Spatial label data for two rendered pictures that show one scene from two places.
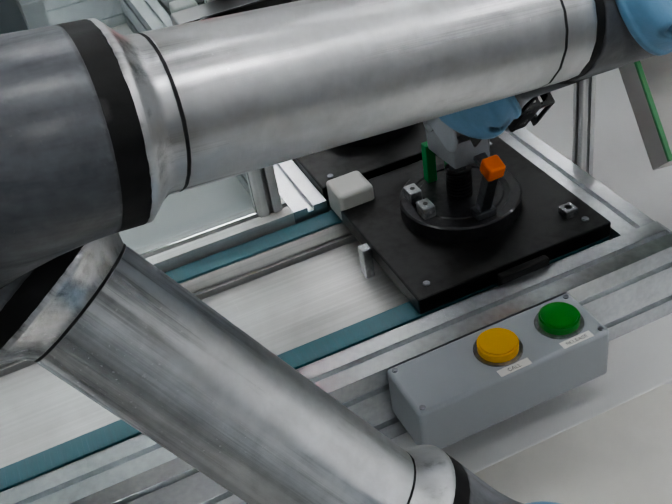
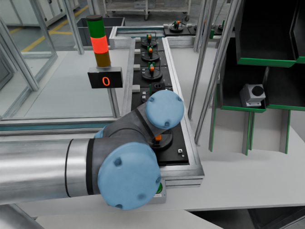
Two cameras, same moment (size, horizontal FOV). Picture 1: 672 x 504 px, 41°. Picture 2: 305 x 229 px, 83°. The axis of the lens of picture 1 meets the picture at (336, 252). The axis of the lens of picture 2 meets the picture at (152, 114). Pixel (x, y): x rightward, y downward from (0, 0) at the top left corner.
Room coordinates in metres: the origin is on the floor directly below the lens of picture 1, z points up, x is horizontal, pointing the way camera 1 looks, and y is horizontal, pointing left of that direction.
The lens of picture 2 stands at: (0.39, -0.26, 1.57)
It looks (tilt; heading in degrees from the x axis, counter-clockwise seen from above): 44 degrees down; 15
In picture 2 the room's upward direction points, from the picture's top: straight up
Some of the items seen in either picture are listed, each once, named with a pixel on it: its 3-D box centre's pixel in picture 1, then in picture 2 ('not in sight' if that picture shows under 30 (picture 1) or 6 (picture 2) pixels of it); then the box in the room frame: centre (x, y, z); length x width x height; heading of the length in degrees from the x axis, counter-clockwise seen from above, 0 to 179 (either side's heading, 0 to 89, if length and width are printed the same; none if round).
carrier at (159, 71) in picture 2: not in sight; (151, 69); (1.33, 0.00, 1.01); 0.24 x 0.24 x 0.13; 18
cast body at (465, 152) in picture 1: (450, 121); not in sight; (0.86, -0.15, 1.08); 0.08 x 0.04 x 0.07; 18
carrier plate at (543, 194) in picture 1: (461, 213); (156, 138); (0.85, -0.15, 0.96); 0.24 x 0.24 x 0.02; 18
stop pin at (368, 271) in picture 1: (366, 261); not in sight; (0.81, -0.03, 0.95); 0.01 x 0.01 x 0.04; 18
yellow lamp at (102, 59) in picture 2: not in sight; (102, 57); (0.90, 0.06, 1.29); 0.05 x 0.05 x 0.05
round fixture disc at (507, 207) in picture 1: (460, 200); (156, 135); (0.85, -0.15, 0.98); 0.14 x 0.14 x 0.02
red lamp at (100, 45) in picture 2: not in sight; (99, 43); (0.90, 0.06, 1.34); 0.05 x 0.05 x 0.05
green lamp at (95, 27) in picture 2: not in sight; (96, 27); (0.90, 0.06, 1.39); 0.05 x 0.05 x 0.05
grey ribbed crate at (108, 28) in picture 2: not in sight; (101, 31); (2.61, 1.07, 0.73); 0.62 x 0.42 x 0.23; 108
